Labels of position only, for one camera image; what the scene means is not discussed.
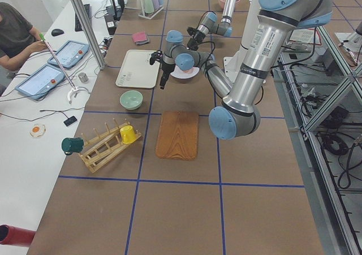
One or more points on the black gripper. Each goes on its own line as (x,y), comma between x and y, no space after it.
(194,38)
(165,68)

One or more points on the white plate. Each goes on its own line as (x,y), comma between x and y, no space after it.
(178,74)

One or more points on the orange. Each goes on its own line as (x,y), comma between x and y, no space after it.
(188,71)

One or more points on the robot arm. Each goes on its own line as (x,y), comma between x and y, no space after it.
(238,115)
(208,24)

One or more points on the cream bear tray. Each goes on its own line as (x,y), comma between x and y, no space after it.
(136,71)

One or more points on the green bowl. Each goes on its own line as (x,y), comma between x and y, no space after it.
(131,99)

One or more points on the pink and grey cloths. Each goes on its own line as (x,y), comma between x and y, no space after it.
(140,38)

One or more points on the purple cup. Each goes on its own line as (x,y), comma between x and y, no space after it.
(156,4)

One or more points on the green cup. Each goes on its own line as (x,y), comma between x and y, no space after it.
(148,7)

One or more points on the white cup rack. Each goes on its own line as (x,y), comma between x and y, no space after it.
(142,14)

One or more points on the wooden cutting board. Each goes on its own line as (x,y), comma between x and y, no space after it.
(178,135)

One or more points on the yellow mug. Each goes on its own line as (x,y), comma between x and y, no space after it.
(128,134)

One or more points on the metal cylinder weight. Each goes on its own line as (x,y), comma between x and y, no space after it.
(83,77)

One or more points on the reacher grabber stick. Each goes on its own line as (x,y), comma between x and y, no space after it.
(74,89)

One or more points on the far blue teach pendant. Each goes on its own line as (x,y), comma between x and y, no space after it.
(71,53)

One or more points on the blue teach pendant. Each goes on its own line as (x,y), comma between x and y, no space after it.
(71,53)
(41,82)

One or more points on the wooden dish rack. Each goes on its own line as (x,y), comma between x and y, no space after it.
(104,147)

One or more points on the small black device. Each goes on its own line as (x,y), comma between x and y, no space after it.
(70,121)

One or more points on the dark green mug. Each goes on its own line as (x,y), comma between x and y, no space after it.
(72,145)

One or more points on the black computer mouse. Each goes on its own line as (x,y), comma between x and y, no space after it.
(57,32)

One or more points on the near blue teach pendant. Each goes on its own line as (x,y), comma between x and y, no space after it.
(41,82)

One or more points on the fried egg toy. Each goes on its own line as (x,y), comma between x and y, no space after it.
(38,130)

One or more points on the seated person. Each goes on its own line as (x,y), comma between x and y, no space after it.
(19,38)

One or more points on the red cylinder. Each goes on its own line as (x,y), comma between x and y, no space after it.
(16,236)

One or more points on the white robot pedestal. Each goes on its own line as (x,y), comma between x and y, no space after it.
(232,64)

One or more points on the aluminium frame post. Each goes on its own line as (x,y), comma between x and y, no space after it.
(88,31)

